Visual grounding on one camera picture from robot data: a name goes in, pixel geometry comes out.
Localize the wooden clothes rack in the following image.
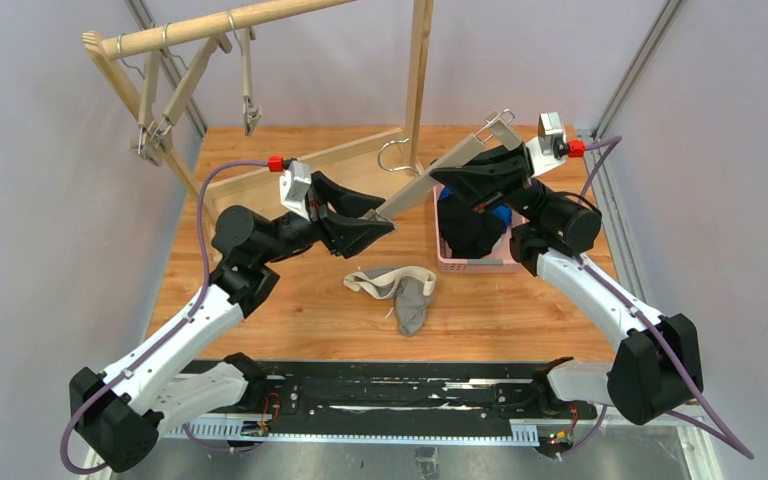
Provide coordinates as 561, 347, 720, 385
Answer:
82, 1, 433, 226

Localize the aluminium frame post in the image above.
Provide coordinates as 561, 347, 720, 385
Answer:
124, 0, 207, 139
579, 0, 685, 299

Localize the wooden clip hanger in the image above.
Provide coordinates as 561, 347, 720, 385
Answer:
148, 33, 232, 145

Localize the pink plastic basket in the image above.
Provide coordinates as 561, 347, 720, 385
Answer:
433, 183, 524, 273

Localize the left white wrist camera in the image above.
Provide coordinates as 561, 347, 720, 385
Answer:
279, 160, 312, 220

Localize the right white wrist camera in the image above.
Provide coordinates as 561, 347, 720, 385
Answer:
526, 112, 567, 177

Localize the empty wooden hanger left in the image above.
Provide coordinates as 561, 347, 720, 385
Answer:
120, 50, 162, 166

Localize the wooden hanger with grey underwear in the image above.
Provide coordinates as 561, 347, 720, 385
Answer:
365, 109, 524, 223

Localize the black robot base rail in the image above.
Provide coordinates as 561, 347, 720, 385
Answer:
138, 359, 620, 439

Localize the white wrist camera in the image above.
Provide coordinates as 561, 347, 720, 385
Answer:
526, 112, 567, 177
279, 160, 312, 220

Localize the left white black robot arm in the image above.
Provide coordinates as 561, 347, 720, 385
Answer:
65, 170, 404, 472

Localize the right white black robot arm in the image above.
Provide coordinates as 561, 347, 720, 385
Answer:
430, 139, 704, 425

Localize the aluminium frame post left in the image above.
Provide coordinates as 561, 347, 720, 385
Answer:
124, 0, 207, 139

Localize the black underwear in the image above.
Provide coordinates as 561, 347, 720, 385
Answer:
437, 195, 507, 259

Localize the aluminium frame post right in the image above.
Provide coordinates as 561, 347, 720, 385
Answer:
579, 0, 685, 299

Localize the grey underwear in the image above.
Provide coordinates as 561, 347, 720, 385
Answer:
343, 266, 437, 337

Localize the blue white underwear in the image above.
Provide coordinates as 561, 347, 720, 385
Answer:
437, 187, 513, 230

